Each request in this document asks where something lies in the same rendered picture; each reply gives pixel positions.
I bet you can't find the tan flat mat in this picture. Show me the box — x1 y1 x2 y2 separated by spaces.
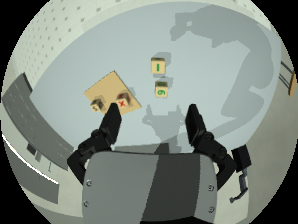
84 71 142 115

